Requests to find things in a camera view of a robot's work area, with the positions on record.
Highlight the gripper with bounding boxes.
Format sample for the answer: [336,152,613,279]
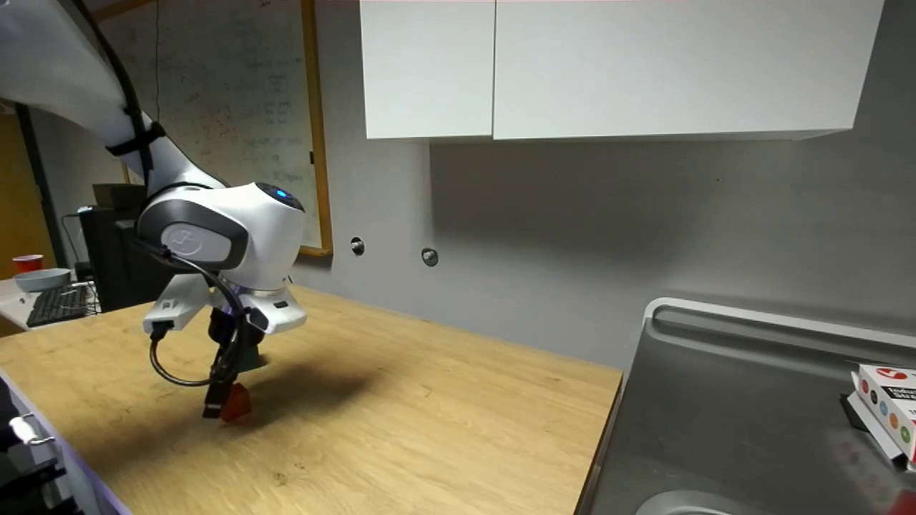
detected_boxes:
[203,306,249,420]

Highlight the orange cube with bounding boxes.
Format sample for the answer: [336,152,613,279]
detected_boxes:
[219,383,253,423]

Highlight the green cube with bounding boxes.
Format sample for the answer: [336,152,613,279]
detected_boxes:
[239,342,270,373]

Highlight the black computer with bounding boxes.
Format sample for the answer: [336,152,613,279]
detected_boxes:
[77,205,167,313]

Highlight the black keyboard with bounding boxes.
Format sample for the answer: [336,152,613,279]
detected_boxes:
[26,284,97,328]

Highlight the dark cabinet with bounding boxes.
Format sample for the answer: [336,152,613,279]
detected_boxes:
[0,371,115,515]

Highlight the grey bowl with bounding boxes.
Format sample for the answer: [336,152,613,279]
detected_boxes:
[14,268,72,293]

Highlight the white desk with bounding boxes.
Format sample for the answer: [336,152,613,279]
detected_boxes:
[0,276,99,332]

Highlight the cardboard box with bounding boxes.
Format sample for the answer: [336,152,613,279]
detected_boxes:
[92,183,148,210]

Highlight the narrow white cabinet door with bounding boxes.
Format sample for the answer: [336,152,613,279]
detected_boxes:
[359,0,497,140]

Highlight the sink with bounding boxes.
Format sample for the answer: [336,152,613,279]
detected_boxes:
[633,489,763,515]

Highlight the stainless steel sink unit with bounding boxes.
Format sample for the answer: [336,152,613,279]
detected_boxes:
[575,296,916,515]

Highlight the wide white cabinet door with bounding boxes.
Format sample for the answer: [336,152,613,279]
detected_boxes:
[493,0,886,141]

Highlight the white box with coloured dots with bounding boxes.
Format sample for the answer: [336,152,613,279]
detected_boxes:
[847,363,916,471]

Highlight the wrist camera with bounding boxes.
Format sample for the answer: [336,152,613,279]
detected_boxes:
[142,274,213,338]

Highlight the silver handle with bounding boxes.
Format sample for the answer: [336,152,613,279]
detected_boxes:
[9,413,55,447]

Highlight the whiteboard with wooden frame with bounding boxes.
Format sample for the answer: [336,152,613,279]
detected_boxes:
[92,0,334,258]

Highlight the white wall cabinet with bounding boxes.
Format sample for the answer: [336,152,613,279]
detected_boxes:
[359,0,886,142]

